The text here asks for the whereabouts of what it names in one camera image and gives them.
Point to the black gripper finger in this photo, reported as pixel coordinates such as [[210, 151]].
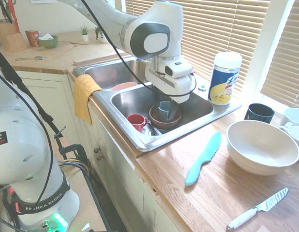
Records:
[[158, 93], [172, 111]]

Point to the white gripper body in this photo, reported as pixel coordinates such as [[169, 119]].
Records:
[[178, 88]]

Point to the teal plastic serrated knife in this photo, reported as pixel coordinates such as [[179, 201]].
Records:
[[202, 157]]

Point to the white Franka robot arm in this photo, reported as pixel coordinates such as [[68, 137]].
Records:
[[152, 24]]

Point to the chrome sink hole cap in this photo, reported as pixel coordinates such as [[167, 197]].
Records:
[[202, 88]]

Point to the metal sink drain strainer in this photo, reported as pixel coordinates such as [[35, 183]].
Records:
[[154, 131]]

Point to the stainless steel double sink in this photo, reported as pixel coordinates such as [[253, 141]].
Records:
[[130, 99]]

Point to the wooden knife block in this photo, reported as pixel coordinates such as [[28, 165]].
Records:
[[10, 38]]

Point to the grey mug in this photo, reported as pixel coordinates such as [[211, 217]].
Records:
[[163, 111]]

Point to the brown bowl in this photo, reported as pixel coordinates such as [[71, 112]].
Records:
[[155, 118]]

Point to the pink bowl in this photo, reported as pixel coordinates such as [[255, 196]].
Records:
[[124, 86]]

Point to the red mug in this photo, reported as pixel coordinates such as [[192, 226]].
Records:
[[136, 122]]

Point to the disinfecting wipes canister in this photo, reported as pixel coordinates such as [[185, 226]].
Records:
[[224, 82]]

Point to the beige window blind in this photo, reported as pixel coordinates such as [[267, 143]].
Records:
[[212, 29], [287, 60]]

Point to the yellow dish cloth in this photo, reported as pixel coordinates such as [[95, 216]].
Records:
[[83, 96]]

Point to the cream kitchen cabinet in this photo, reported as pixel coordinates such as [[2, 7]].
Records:
[[115, 169]]

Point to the trailing potted plant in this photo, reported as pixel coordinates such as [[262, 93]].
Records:
[[100, 33]]

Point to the round cabinet knob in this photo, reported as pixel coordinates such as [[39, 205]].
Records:
[[97, 150], [99, 158]]

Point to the black mug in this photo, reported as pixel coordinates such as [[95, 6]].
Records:
[[259, 116]]

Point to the small potted plant white pot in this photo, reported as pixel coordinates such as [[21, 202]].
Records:
[[84, 33]]

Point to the large white bowl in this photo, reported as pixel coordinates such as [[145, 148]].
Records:
[[260, 147]]

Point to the black clamp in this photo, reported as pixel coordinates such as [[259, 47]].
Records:
[[74, 149]]

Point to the white mug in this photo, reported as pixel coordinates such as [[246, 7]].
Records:
[[294, 117], [297, 140]]

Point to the green bowl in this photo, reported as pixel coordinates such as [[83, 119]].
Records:
[[49, 43]]

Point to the metal spoon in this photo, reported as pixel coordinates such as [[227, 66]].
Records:
[[39, 58]]

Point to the orange cardboard box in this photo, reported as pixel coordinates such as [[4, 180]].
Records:
[[32, 38]]

